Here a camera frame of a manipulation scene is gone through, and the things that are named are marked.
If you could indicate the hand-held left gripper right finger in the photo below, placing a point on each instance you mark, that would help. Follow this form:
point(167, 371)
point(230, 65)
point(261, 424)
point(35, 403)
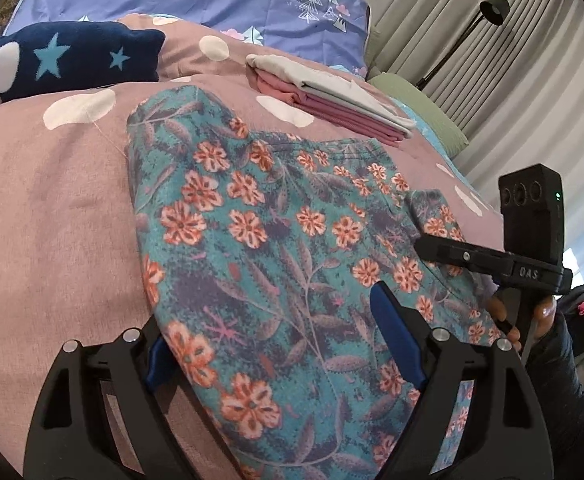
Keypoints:
point(396, 335)

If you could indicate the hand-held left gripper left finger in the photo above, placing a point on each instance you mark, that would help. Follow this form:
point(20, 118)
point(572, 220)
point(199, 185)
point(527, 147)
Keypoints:
point(159, 365)

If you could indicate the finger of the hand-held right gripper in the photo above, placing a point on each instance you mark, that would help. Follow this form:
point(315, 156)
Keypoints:
point(461, 255)

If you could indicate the teal floral pants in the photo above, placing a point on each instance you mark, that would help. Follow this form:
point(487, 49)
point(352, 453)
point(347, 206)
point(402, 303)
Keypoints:
point(272, 260)

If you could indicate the person's right forearm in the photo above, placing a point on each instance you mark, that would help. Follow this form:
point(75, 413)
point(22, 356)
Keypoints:
point(556, 385)

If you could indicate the stack of folded pink-white clothes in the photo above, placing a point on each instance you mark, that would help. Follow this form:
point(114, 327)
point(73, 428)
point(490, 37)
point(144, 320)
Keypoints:
point(322, 82)

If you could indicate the person's right hand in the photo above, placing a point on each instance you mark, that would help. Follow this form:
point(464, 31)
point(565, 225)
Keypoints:
point(495, 307)

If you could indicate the light blue bed sheet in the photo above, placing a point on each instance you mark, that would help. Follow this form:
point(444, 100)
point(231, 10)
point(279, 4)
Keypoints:
point(434, 140)

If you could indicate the beige curtain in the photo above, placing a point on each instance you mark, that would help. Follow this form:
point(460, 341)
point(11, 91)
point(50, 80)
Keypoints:
point(546, 85)

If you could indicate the green pillow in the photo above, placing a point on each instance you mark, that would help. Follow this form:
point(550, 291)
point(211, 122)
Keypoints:
point(421, 105)

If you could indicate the pink polka dot bedspread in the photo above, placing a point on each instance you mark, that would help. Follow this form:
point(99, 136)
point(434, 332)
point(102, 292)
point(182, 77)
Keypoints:
point(47, 210)

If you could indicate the folded pink cloth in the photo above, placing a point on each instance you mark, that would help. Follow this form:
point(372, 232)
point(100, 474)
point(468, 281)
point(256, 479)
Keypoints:
point(332, 110)

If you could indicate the black floor lamp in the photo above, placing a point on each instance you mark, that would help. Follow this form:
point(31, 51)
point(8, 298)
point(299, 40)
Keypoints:
point(494, 10)

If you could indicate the navy star print cloth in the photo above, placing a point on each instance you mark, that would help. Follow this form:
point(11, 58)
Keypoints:
point(82, 70)

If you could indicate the blue tree print pillow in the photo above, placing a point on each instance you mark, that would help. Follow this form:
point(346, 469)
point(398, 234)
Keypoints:
point(222, 0)

